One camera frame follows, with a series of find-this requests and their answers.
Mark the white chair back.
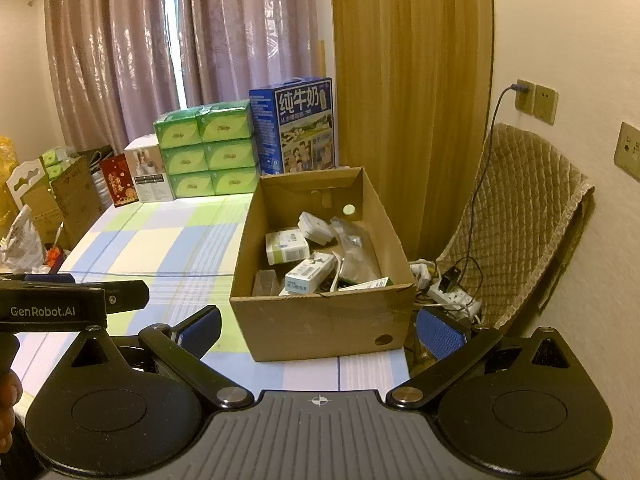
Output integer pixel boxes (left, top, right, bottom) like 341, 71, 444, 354
5, 159, 47, 206

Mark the white plug with cord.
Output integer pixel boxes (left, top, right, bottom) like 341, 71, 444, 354
409, 259, 437, 288

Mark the cardboard box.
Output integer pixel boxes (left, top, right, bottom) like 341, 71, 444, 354
229, 166, 417, 362

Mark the checkered cloth covered desktop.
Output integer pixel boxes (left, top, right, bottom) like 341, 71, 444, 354
15, 192, 411, 411

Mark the mauve curtain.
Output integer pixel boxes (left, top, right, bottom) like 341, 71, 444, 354
177, 0, 333, 111
45, 0, 180, 156

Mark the white plastic bag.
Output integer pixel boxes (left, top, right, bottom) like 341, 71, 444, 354
0, 205, 46, 273

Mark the yellow bag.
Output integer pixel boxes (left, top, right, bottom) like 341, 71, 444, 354
0, 135, 20, 211

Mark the white power strip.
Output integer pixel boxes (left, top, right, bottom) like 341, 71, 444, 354
425, 280, 482, 320

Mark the blue milk carton box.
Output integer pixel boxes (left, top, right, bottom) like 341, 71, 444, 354
248, 77, 336, 177

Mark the chair with quilted cover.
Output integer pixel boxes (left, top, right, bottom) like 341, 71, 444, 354
434, 122, 596, 333

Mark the large white medicine box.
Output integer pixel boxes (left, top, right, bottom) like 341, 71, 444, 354
265, 227, 311, 267

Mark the red greeting card box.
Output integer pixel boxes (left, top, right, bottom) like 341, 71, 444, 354
99, 155, 140, 209

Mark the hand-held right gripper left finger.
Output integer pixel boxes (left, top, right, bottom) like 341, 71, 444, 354
55, 305, 253, 409

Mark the dark charger cable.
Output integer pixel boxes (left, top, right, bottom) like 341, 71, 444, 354
442, 81, 530, 291

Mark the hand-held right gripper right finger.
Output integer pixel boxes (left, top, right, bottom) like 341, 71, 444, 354
386, 307, 588, 409

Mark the paper shopping bag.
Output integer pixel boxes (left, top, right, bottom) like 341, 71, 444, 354
75, 145, 115, 196

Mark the brown cardboard carton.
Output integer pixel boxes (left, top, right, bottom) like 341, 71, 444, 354
22, 157, 106, 251

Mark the bundle of green tissue packets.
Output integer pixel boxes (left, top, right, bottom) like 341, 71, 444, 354
41, 147, 76, 181

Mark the beige wall socket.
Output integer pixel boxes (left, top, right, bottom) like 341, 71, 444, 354
614, 121, 640, 183
533, 84, 559, 126
515, 79, 537, 116

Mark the silver foil pouch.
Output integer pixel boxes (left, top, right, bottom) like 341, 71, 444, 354
330, 216, 383, 285

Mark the person's left hand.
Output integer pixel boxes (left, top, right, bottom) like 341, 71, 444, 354
0, 372, 23, 453

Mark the stack of green tissue packs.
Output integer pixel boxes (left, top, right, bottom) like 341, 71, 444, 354
152, 100, 261, 201

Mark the small white green medicine box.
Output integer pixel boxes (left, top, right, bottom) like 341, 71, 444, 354
284, 252, 337, 295

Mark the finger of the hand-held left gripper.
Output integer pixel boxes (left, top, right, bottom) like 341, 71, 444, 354
0, 272, 76, 285
65, 280, 149, 315

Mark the green carton box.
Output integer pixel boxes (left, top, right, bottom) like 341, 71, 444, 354
339, 276, 392, 292

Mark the white square plug adapter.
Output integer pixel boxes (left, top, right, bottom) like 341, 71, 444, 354
298, 211, 337, 247

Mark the white appliance box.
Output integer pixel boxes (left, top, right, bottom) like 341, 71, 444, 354
124, 135, 169, 203

